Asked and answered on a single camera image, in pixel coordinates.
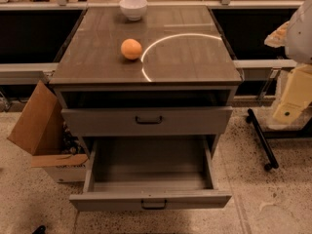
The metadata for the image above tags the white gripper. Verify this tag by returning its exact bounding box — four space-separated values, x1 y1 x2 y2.
273 64 312 125

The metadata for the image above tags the grey drawer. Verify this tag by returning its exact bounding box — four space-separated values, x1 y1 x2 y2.
61 106 232 137
69 136 231 212

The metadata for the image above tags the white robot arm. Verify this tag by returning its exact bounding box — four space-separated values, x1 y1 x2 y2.
264 0 312 125

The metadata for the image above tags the grey top drawer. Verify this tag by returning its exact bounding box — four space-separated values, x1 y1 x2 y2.
61 106 232 137

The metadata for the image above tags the grey drawer cabinet wood top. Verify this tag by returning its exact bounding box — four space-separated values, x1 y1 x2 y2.
49 5 244 158

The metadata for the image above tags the black wheeled stand base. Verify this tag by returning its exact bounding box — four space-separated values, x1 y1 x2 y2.
246 108 312 171

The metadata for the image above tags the orange fruit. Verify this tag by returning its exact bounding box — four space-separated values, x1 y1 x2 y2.
121 39 142 60

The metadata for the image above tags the white ceramic bowl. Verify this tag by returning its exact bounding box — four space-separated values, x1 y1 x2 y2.
119 0 147 20

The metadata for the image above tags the open cardboard box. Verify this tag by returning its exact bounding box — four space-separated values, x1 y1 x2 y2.
8 81 88 182

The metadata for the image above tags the small black object on floor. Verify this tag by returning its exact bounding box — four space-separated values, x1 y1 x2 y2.
32 225 46 234

